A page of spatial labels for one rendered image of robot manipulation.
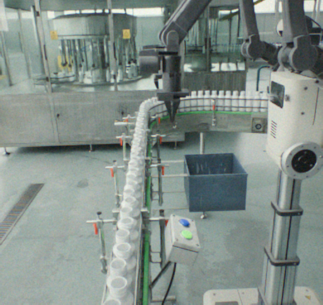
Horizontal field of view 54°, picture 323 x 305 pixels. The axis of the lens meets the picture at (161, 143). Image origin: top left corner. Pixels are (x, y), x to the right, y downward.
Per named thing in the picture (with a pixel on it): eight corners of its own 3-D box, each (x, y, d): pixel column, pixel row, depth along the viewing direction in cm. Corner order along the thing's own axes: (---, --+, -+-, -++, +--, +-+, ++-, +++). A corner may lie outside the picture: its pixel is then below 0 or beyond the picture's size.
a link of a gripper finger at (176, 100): (180, 124, 98) (180, 94, 95) (156, 125, 98) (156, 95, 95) (178, 119, 105) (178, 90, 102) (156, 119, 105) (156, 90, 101)
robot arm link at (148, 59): (179, 30, 88) (176, 31, 97) (137, 30, 88) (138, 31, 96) (178, 74, 92) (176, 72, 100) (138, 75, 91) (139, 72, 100)
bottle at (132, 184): (146, 223, 118) (144, 183, 112) (133, 230, 114) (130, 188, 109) (136, 216, 122) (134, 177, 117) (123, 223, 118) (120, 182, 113)
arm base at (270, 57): (276, 72, 138) (292, 47, 135) (260, 63, 137) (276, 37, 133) (269, 70, 146) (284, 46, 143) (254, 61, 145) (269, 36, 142)
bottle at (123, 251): (117, 291, 87) (113, 240, 82) (139, 290, 87) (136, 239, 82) (115, 309, 82) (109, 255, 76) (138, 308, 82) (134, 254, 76)
